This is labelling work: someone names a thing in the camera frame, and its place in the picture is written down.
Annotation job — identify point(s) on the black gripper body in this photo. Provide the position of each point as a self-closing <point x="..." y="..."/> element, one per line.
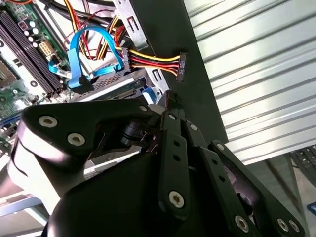
<point x="111" y="209"/>

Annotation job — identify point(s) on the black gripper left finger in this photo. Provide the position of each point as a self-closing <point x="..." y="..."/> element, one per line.
<point x="86" y="111"/>

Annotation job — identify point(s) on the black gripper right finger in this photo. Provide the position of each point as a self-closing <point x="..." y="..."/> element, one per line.
<point x="218" y="170"/>

